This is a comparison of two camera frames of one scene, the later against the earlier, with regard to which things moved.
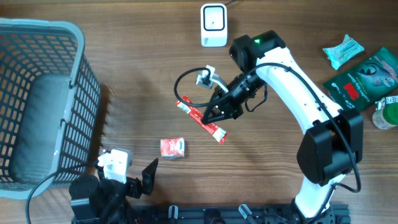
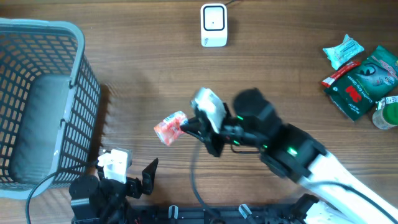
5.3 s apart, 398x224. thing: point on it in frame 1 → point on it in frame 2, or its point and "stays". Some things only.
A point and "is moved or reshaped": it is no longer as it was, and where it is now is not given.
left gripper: x=135 y=190 stays
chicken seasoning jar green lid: x=386 y=117 stays
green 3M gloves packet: x=369 y=81 stays
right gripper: x=229 y=108 → x=207 y=134
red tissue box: x=173 y=148 → x=169 y=129
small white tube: x=380 y=104 stays
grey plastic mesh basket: x=50 y=101 stays
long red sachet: x=219 y=134 is moved or reshaped
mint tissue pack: x=340 y=54 stays
